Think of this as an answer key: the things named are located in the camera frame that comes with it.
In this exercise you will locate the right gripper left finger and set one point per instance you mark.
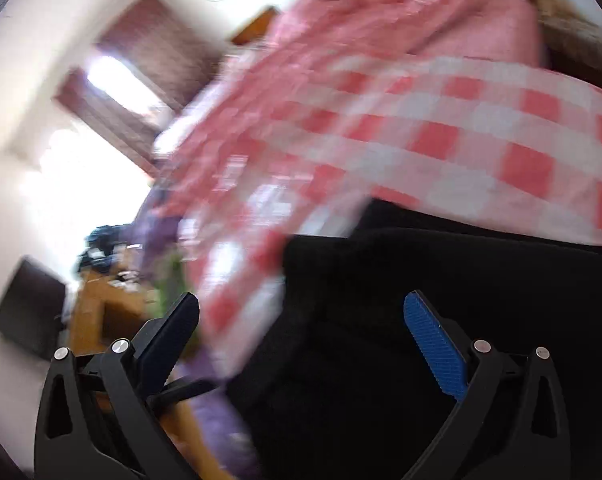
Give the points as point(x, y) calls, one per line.
point(98, 416)

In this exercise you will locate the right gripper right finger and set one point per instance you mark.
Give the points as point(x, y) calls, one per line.
point(509, 420)

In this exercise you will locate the wooden desk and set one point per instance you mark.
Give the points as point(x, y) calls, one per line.
point(110, 306)

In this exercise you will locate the brown wooden nightstand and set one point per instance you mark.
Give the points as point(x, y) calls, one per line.
point(256, 28)

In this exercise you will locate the dark red curtain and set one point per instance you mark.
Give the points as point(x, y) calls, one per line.
point(138, 78)

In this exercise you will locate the black pants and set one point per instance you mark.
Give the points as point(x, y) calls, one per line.
point(338, 389)

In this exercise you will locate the pink crumpled quilt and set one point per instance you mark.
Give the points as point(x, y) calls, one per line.
point(328, 58)

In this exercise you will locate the pink checkered bed sheet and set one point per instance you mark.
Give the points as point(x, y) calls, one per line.
point(504, 146)

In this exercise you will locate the green cloth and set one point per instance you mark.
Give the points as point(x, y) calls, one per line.
point(169, 285)

